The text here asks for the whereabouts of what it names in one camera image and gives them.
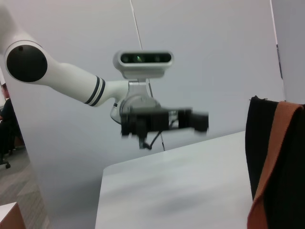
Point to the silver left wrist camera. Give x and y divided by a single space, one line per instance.
143 59

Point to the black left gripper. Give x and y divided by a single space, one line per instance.
143 121

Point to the brown wooden cabinet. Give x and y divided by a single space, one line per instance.
10 217

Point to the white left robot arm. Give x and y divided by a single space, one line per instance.
71 76

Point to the seated person dark clothes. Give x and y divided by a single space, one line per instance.
7 124

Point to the black office chair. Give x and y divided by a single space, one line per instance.
6 159

